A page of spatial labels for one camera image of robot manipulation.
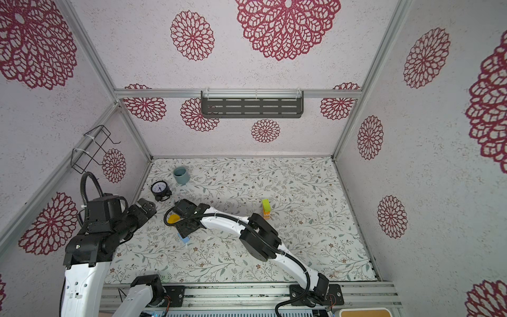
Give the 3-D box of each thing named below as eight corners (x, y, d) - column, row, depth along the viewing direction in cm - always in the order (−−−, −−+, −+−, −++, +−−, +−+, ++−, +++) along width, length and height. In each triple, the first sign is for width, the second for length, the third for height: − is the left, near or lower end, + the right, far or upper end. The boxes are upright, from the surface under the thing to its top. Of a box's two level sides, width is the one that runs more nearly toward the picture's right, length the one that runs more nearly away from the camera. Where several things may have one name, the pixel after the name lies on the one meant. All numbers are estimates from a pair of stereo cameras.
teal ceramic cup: (175, 183, 111) (171, 176, 105) (178, 174, 115) (175, 166, 110) (188, 183, 111) (185, 176, 105) (190, 174, 115) (187, 166, 110)
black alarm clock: (157, 204, 102) (154, 200, 99) (151, 188, 109) (148, 184, 106) (173, 196, 105) (171, 192, 102) (167, 182, 112) (164, 178, 109)
